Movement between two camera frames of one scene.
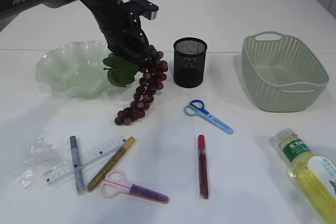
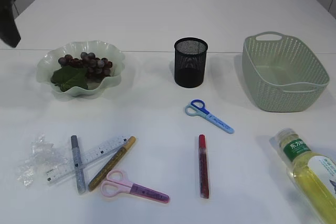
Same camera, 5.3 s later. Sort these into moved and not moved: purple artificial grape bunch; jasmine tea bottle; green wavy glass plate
Moved: purple artificial grape bunch
Not moved: jasmine tea bottle; green wavy glass plate
